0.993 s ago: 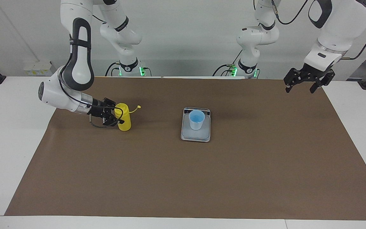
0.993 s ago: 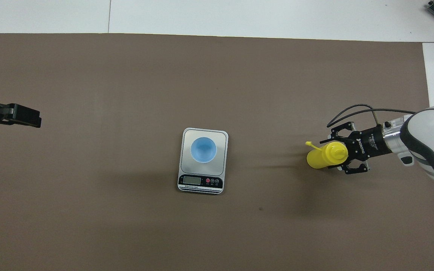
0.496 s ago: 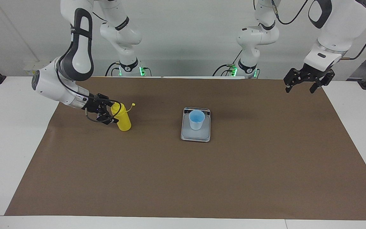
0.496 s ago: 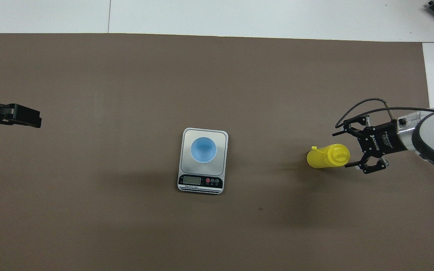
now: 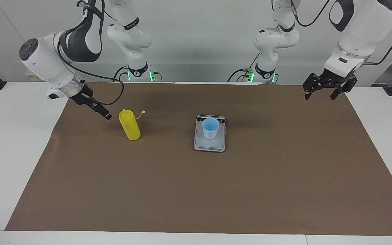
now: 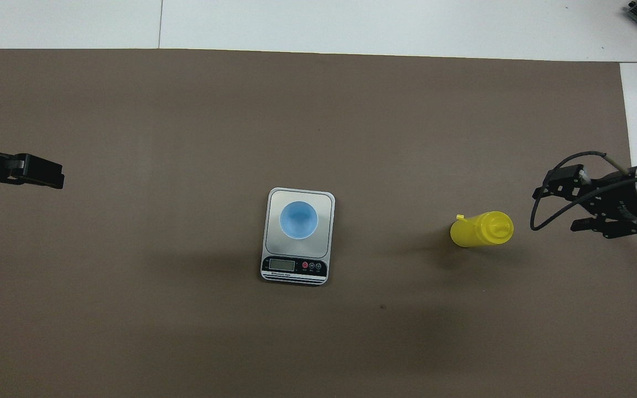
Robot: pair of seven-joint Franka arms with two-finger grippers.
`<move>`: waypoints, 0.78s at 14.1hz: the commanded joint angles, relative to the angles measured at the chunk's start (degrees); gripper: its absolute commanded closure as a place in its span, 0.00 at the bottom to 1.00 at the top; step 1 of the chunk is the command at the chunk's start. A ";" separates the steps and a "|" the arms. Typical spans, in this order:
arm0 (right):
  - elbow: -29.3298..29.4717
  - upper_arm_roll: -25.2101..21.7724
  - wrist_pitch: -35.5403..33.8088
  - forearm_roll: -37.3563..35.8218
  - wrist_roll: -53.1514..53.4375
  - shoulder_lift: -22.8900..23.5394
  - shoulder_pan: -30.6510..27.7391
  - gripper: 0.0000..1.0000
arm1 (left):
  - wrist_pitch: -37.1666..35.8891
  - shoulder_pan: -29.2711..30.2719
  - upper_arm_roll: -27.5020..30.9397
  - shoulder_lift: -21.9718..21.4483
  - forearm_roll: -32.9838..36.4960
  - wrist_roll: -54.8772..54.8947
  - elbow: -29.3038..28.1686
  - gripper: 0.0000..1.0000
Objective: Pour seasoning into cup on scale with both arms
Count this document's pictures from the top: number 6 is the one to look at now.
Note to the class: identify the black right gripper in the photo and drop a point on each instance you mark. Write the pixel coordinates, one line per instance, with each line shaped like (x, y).
(620, 199)

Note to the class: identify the yellow squeeze bottle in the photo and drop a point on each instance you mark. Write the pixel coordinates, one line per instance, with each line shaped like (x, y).
(479, 229)

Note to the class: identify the light blue plastic cup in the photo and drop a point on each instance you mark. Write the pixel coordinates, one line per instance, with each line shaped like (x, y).
(298, 220)

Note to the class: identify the silver digital kitchen scale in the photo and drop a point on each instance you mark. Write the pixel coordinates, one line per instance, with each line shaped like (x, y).
(296, 265)

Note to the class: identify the brown table mat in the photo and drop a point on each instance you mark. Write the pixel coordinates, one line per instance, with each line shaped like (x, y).
(186, 110)

